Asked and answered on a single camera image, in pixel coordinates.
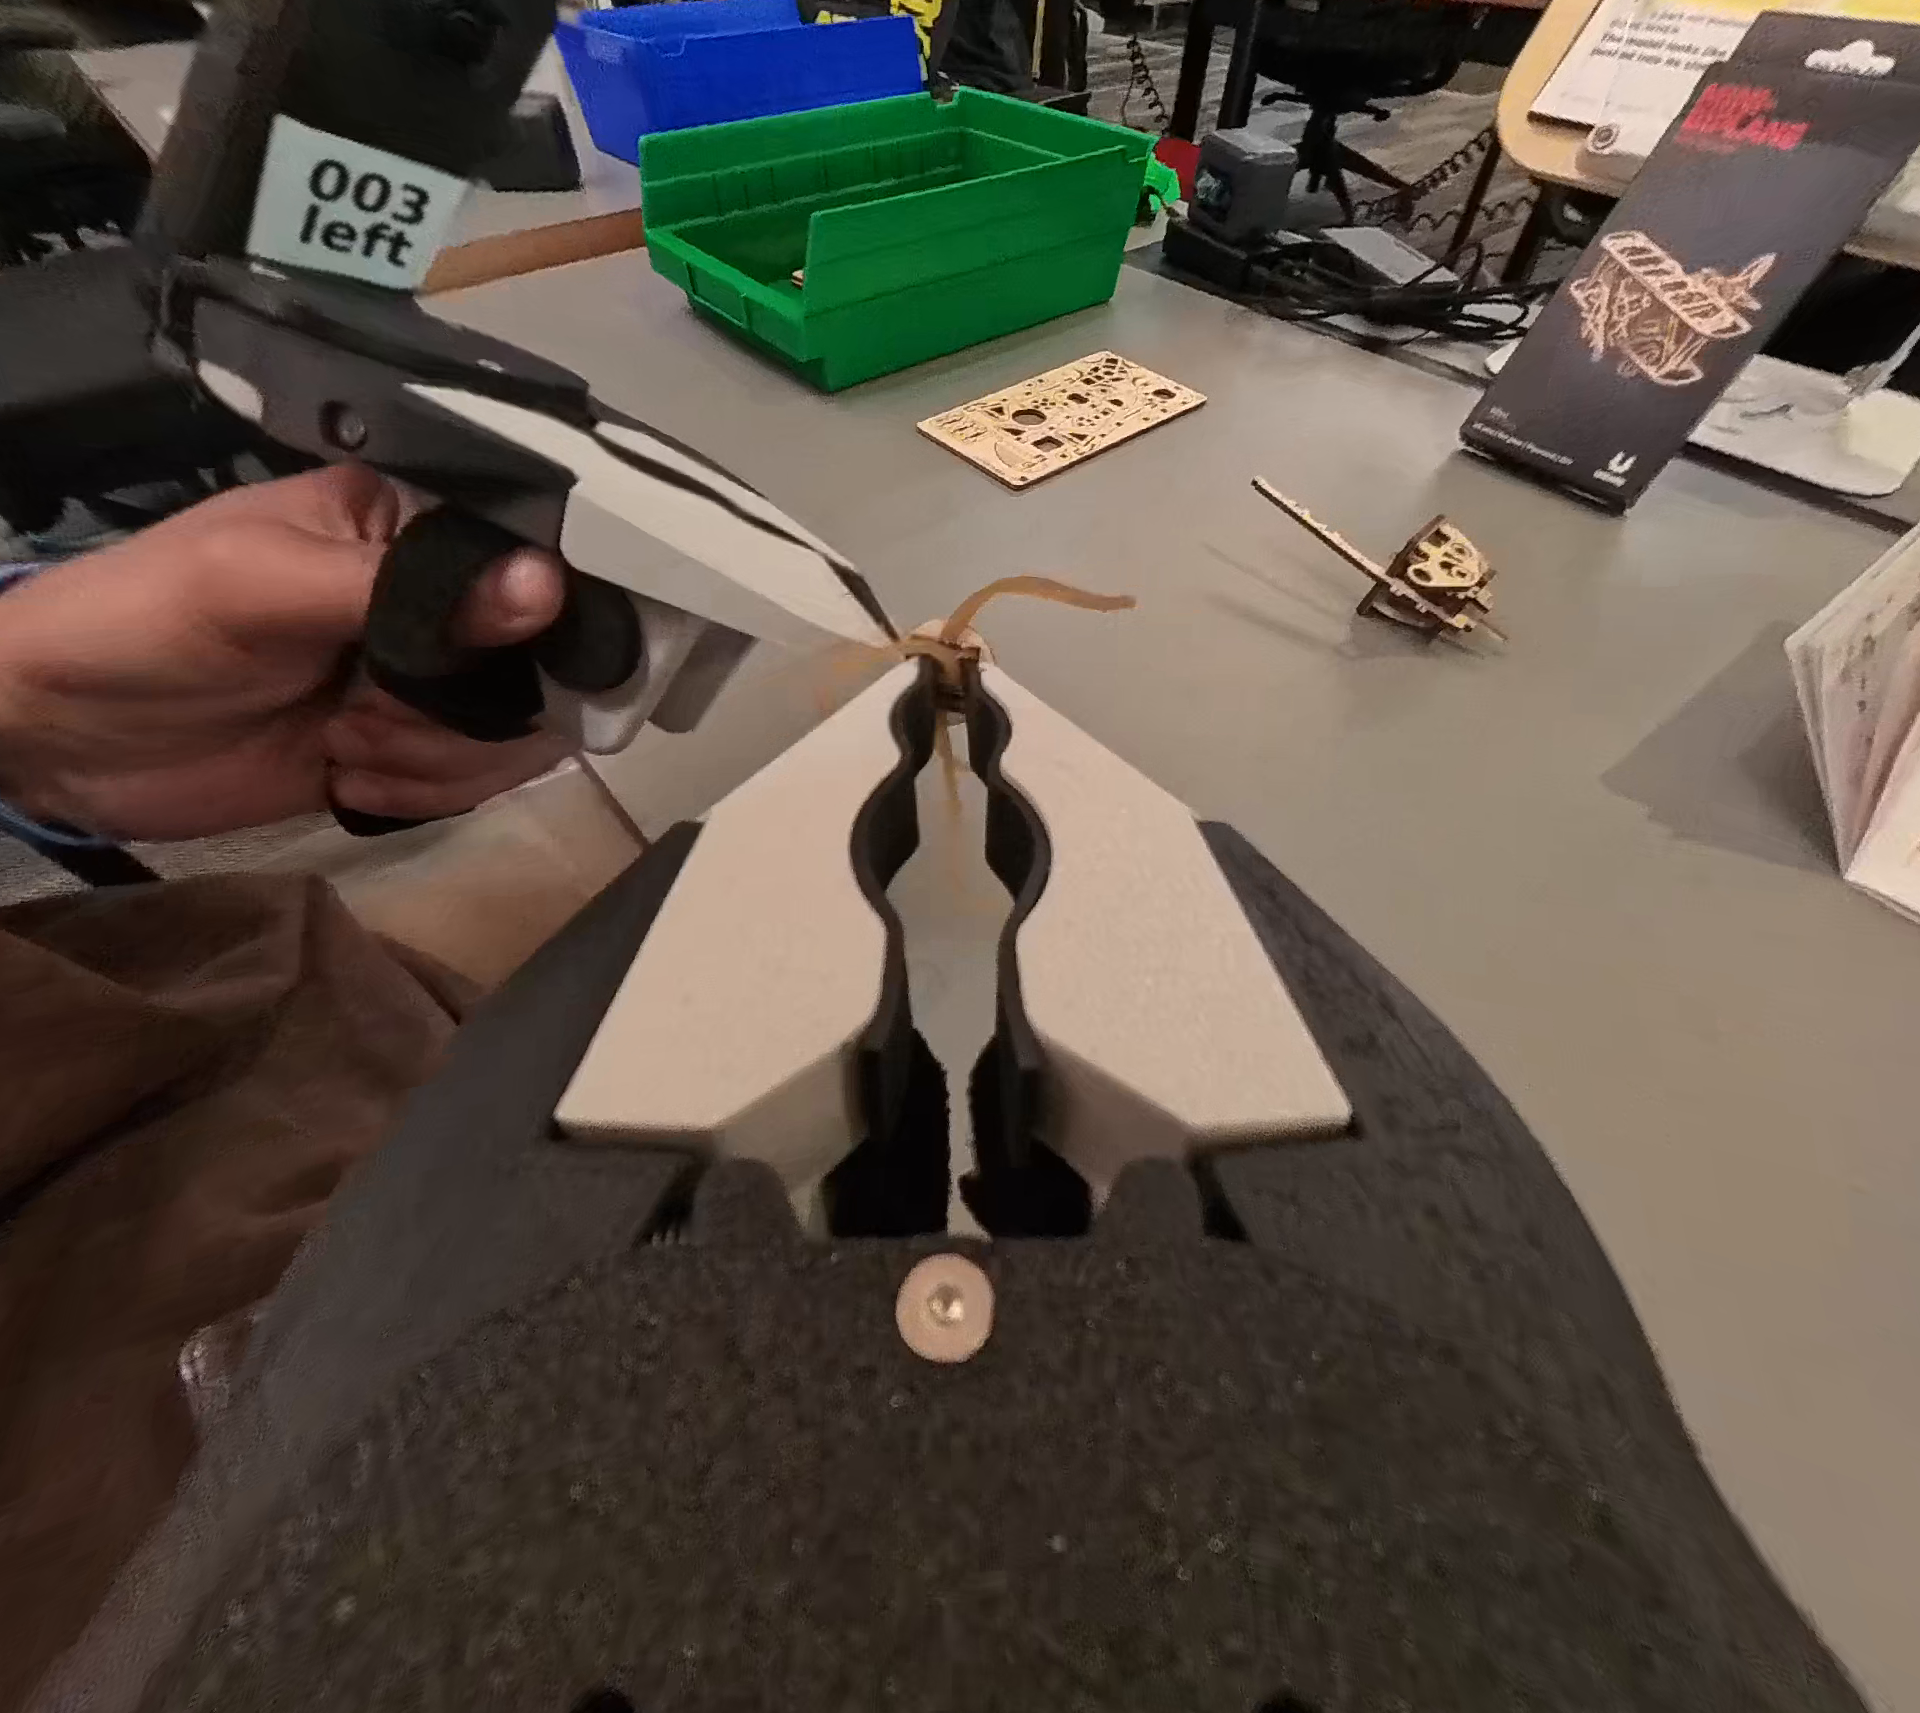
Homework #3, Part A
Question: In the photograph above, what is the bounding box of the black office chair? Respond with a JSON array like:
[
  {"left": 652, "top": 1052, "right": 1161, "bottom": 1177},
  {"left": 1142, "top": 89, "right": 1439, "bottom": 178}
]
[{"left": 1252, "top": 0, "right": 1480, "bottom": 232}]

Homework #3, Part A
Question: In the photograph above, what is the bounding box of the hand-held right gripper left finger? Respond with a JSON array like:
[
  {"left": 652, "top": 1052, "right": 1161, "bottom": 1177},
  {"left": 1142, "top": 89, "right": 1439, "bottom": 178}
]
[{"left": 554, "top": 662, "right": 944, "bottom": 1238}]

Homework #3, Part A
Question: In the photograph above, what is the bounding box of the blue plastic bin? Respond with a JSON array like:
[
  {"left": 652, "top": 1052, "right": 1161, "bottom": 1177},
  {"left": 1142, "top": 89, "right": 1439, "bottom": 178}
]
[{"left": 555, "top": 0, "right": 925, "bottom": 166}]

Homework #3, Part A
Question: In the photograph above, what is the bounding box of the white sheet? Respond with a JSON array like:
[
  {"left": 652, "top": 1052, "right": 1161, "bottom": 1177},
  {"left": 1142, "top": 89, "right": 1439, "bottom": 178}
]
[{"left": 1683, "top": 352, "right": 1920, "bottom": 499}]

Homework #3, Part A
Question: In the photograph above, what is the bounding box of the person's left hand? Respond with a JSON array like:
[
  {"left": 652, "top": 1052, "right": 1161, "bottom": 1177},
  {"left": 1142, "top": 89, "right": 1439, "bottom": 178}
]
[{"left": 0, "top": 455, "right": 568, "bottom": 849}]

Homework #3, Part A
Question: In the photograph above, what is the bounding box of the tan rubber band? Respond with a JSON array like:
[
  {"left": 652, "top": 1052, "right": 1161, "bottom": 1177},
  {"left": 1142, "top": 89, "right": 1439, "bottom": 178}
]
[{"left": 813, "top": 569, "right": 1142, "bottom": 904}]

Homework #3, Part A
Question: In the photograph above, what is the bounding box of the black model kit box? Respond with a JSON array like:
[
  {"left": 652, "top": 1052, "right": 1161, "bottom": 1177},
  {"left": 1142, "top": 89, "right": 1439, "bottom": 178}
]
[{"left": 1464, "top": 11, "right": 1920, "bottom": 515}]

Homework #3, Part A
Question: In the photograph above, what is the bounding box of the grey power adapter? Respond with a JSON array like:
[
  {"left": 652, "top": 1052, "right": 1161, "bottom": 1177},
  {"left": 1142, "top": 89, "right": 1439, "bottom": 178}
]
[{"left": 1322, "top": 223, "right": 1444, "bottom": 294}]

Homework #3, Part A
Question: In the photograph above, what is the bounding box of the person's brown shirt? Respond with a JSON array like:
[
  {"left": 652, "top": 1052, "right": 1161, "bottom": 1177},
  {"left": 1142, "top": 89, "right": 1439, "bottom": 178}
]
[{"left": 0, "top": 753, "right": 647, "bottom": 1657}]

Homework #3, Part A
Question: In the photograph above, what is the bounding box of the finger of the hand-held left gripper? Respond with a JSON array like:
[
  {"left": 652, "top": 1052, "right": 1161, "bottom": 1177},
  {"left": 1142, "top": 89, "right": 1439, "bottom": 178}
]
[
  {"left": 404, "top": 386, "right": 904, "bottom": 648},
  {"left": 586, "top": 402, "right": 891, "bottom": 612}
]

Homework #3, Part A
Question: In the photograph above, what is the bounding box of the green plastic bin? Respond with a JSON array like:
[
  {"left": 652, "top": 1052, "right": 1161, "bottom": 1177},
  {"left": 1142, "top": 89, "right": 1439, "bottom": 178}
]
[{"left": 639, "top": 89, "right": 1161, "bottom": 399}]

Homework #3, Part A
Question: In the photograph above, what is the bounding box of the plywood parts sheet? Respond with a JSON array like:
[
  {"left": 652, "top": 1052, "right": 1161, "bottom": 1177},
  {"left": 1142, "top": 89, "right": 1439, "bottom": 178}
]
[{"left": 918, "top": 352, "right": 1210, "bottom": 495}]

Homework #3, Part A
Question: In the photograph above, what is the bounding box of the black cable bundle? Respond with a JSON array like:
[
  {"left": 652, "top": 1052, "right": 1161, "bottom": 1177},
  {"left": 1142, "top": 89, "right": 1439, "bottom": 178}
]
[{"left": 1260, "top": 261, "right": 1557, "bottom": 339}]

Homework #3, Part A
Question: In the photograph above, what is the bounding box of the black equipment box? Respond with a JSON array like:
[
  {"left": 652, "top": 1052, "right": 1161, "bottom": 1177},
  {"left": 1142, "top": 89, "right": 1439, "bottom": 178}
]
[{"left": 509, "top": 91, "right": 584, "bottom": 191}]

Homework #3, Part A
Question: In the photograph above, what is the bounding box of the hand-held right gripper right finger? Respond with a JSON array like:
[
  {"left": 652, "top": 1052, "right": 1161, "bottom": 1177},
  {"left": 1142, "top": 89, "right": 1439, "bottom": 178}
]
[{"left": 967, "top": 671, "right": 1359, "bottom": 1211}]

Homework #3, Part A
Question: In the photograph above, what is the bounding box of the black coiled cable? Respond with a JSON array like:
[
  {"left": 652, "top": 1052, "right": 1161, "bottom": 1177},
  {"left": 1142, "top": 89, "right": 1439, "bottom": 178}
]
[{"left": 1347, "top": 122, "right": 1504, "bottom": 233}]

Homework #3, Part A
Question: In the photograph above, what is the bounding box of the white instruction booklet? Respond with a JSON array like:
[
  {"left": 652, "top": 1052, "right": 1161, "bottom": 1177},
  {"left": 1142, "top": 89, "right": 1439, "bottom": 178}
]
[{"left": 1786, "top": 525, "right": 1920, "bottom": 923}]

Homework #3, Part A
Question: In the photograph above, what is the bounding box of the small wooden model part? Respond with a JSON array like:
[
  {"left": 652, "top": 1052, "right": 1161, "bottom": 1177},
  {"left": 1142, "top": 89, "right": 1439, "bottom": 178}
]
[{"left": 896, "top": 627, "right": 992, "bottom": 704}]

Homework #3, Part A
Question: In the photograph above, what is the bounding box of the wooden model assembly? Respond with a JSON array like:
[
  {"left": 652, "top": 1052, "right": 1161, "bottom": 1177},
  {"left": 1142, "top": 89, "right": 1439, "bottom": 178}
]
[{"left": 1252, "top": 477, "right": 1514, "bottom": 648}]

